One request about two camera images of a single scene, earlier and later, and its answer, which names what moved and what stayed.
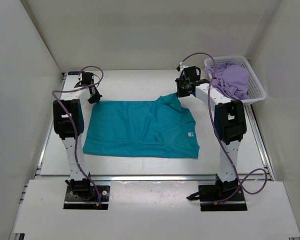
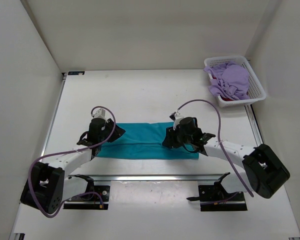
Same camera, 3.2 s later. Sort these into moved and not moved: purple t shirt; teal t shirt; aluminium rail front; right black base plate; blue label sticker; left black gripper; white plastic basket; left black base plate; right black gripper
Moved: teal t shirt; left black gripper; right black gripper
Not moved: aluminium rail front; right black base plate; purple t shirt; left black base plate; blue label sticker; white plastic basket
